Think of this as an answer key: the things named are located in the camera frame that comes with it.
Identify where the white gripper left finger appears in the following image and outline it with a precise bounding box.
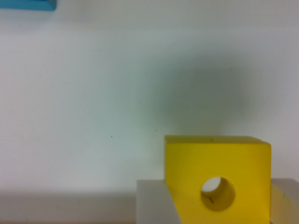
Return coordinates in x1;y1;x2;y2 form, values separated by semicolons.
136;180;181;224

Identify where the yellow block with hole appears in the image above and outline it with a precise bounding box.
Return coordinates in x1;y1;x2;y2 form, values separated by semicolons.
164;136;271;224

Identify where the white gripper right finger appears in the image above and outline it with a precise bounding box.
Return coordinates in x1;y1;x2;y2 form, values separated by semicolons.
270;178;299;224

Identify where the blue block with hole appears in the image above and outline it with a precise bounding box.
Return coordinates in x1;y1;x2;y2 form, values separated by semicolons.
0;0;57;11

